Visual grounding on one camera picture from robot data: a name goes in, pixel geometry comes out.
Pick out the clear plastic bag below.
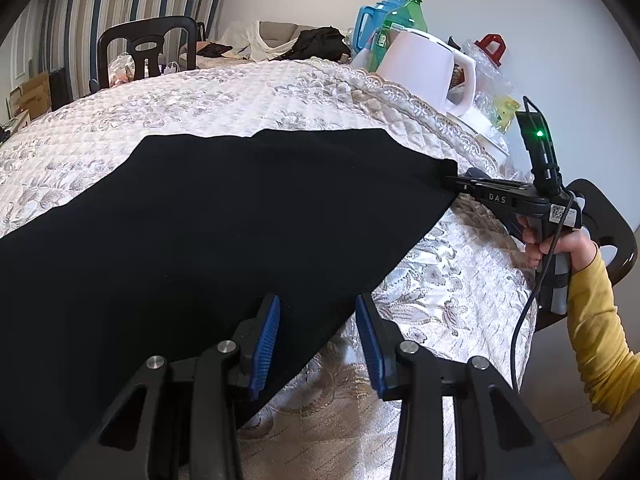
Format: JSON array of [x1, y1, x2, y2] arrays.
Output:
[[459, 37, 517, 133]]

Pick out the person's right forearm yellow sleeve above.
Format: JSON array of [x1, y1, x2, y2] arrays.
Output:
[[566, 246, 640, 420]]

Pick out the blue plastic jug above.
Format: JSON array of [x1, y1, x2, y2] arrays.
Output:
[[353, 0, 407, 57]]

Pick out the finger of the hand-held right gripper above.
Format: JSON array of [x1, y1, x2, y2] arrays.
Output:
[[442, 169, 483, 199]]

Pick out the white cloth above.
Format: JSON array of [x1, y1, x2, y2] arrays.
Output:
[[219, 21, 302, 64]]

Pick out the person's right hand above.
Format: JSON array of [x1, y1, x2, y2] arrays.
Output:
[[517, 214, 601, 277]]

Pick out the black clothing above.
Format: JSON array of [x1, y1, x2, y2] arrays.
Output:
[[279, 26, 352, 62]]

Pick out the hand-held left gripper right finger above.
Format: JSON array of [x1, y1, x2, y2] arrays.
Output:
[[354, 292, 571, 480]]

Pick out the white quilted table cover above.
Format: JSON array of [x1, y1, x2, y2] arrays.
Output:
[[0, 57, 538, 480]]

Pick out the dark wooden chair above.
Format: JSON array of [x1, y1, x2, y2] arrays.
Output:
[[534, 178, 639, 333], [89, 16, 199, 95]]

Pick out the plastic bag with packets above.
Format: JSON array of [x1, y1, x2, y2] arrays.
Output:
[[107, 51, 182, 84]]

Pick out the white kettle base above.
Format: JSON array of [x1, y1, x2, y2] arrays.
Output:
[[442, 105, 510, 156]]

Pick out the yellow toy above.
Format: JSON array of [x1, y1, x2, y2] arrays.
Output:
[[492, 97, 522, 134]]

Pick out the brown cardboard box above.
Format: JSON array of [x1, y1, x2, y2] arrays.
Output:
[[16, 71, 54, 117]]

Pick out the black pants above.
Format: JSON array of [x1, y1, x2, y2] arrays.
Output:
[[0, 128, 459, 471]]

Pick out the white electric kettle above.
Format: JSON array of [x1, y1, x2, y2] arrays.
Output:
[[376, 29, 477, 117]]

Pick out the grey sofa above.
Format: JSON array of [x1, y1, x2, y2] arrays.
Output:
[[259, 21, 321, 47]]

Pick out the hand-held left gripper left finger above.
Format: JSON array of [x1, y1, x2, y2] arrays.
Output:
[[57, 294, 282, 480]]

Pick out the green plastic bottle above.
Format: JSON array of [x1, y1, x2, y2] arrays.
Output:
[[370, 0, 430, 73]]

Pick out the black upright box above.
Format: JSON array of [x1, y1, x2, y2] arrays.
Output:
[[49, 67, 74, 112]]

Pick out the striped curtain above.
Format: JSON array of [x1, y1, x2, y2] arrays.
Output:
[[30, 0, 232, 106]]

